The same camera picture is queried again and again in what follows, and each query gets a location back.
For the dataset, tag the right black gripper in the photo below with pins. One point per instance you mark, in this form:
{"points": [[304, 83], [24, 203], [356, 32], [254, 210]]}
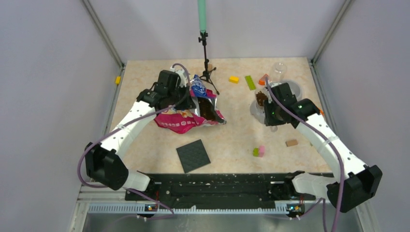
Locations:
{"points": [[270, 121]]}

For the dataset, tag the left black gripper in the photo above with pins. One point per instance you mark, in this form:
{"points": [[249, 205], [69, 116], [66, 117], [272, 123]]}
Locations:
{"points": [[189, 104]]}

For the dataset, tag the colourful pet food bag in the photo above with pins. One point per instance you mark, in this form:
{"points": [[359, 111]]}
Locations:
{"points": [[204, 113]]}

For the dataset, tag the clear plastic scoop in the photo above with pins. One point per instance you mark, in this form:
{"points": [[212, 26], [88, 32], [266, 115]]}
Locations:
{"points": [[257, 106]]}

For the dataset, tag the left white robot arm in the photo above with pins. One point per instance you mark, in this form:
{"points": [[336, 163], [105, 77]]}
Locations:
{"points": [[104, 157]]}

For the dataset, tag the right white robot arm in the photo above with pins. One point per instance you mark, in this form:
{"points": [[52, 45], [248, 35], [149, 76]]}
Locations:
{"points": [[353, 181]]}

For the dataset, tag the grey double pet bowl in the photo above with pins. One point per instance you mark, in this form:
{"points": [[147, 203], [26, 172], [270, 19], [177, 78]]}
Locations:
{"points": [[295, 89]]}

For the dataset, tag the brown pet food kibble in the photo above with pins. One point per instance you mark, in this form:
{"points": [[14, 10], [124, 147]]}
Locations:
{"points": [[260, 97]]}

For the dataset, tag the small wooden block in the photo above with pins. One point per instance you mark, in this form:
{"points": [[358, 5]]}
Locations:
{"points": [[290, 143]]}

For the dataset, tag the orange red toy brick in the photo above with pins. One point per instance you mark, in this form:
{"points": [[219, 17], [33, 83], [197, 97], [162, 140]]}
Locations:
{"points": [[262, 80]]}

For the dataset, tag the long green toy brick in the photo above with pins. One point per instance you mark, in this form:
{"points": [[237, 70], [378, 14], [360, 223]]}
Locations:
{"points": [[250, 82]]}

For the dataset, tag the green and pink brick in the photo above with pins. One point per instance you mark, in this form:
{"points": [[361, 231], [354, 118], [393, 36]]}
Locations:
{"points": [[259, 151]]}

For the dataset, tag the black tripod with green pole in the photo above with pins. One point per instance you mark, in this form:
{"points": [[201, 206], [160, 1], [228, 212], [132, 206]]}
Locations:
{"points": [[206, 76]]}

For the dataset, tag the clear water bottle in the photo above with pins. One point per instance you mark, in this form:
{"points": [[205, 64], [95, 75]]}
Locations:
{"points": [[278, 71]]}

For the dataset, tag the yellow toy brick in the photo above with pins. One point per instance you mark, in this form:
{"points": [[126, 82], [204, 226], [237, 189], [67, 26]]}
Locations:
{"points": [[234, 79]]}

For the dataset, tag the black square mat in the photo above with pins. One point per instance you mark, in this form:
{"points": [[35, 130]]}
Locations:
{"points": [[193, 156]]}

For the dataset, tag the yellow block on frame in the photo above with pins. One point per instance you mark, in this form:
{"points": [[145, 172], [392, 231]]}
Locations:
{"points": [[118, 80]]}

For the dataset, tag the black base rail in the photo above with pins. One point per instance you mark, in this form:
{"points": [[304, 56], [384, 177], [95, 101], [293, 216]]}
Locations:
{"points": [[223, 191]]}

